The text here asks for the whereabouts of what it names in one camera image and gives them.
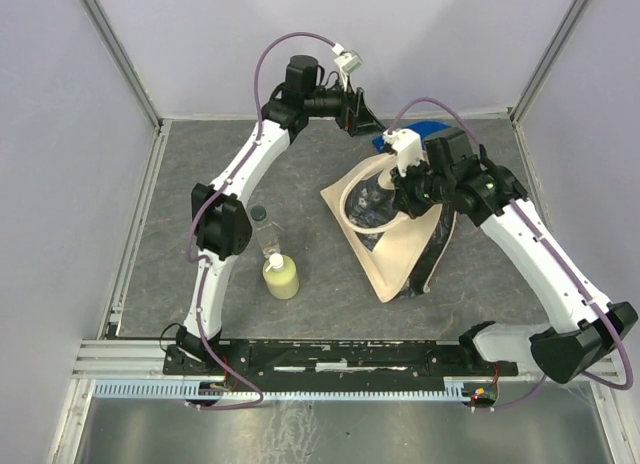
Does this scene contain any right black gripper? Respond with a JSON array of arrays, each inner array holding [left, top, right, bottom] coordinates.
[[388, 156, 452, 221]]

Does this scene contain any light blue cable duct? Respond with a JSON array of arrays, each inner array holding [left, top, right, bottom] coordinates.
[[93, 372, 490, 402]]

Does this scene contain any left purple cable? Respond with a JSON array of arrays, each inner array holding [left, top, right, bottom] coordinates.
[[185, 31, 266, 411]]

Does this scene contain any yellow green pump bottle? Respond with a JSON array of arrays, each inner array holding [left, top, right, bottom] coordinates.
[[262, 253, 299, 300]]

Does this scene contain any aluminium front rail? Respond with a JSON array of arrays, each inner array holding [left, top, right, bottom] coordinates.
[[72, 340, 622, 383]]

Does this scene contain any clear square bottle dark cap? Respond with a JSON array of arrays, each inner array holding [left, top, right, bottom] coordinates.
[[250, 205, 281, 259]]

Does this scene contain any aluminium frame post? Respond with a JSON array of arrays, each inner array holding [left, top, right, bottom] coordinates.
[[78, 0, 163, 129], [509, 0, 592, 125]]

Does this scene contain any small circuit board red led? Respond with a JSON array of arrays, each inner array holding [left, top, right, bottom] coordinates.
[[470, 386, 499, 407]]

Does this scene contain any beige canvas tote bag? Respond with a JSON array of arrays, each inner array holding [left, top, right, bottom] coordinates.
[[320, 154, 457, 303]]

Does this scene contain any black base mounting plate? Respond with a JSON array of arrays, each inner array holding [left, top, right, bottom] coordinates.
[[163, 339, 518, 390]]

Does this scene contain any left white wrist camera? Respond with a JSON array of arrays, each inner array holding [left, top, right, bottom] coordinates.
[[332, 43, 362, 90]]

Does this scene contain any left aluminium frame post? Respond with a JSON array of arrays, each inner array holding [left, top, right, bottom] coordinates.
[[78, 0, 163, 129]]

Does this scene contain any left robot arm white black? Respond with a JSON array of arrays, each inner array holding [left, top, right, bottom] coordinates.
[[176, 52, 384, 374]]

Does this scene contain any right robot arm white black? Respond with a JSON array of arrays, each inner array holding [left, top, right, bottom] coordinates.
[[383, 128, 638, 390]]

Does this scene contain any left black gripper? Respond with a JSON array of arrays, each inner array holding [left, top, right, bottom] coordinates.
[[305, 73, 387, 139]]

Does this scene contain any right aluminium frame post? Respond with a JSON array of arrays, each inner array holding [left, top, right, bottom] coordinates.
[[509, 0, 592, 125]]

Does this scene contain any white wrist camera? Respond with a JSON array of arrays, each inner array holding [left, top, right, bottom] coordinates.
[[383, 128, 426, 177], [332, 43, 362, 90]]

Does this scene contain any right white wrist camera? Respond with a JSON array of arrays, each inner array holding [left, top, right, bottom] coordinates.
[[383, 128, 426, 177]]

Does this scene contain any blue cloth behind bag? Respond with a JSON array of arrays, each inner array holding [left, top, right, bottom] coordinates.
[[372, 119, 451, 153]]

